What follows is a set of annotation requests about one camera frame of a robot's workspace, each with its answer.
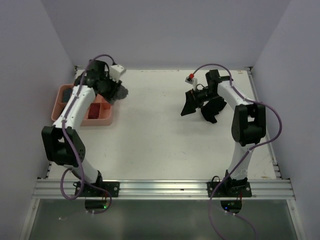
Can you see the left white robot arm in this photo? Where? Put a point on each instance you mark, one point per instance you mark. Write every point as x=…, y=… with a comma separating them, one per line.
x=61, y=141

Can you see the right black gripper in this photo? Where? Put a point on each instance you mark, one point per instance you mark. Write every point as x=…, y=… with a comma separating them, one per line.
x=192, y=101

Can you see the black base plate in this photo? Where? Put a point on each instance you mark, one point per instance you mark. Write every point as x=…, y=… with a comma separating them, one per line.
x=232, y=188
x=97, y=188

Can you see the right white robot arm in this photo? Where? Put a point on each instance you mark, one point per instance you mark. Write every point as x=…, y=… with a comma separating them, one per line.
x=248, y=125

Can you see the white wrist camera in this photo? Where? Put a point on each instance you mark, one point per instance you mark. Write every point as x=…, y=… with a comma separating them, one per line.
x=192, y=80
x=116, y=71

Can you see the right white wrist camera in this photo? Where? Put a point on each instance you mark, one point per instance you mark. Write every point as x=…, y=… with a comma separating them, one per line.
x=192, y=80

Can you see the black underwear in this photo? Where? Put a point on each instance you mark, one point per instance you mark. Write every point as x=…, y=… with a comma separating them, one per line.
x=213, y=108

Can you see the pink divided organizer tray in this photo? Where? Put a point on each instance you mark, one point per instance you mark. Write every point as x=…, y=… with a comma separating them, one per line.
x=105, y=114

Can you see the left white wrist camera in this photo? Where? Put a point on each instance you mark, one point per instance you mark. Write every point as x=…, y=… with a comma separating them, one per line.
x=116, y=71

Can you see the grey striped rolled underwear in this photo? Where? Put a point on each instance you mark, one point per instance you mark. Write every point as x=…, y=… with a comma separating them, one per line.
x=66, y=94

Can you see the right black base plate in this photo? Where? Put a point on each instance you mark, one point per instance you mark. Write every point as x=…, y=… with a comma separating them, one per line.
x=232, y=188

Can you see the grey striped underwear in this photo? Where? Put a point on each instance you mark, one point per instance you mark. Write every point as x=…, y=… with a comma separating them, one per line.
x=120, y=94
x=66, y=94

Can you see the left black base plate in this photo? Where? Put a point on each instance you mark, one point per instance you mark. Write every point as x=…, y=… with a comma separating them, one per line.
x=97, y=188

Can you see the dark red rolled underwear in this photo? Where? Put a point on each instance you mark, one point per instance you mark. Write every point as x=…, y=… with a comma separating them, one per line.
x=94, y=111

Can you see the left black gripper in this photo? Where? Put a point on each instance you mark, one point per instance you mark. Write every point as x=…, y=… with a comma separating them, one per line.
x=109, y=96

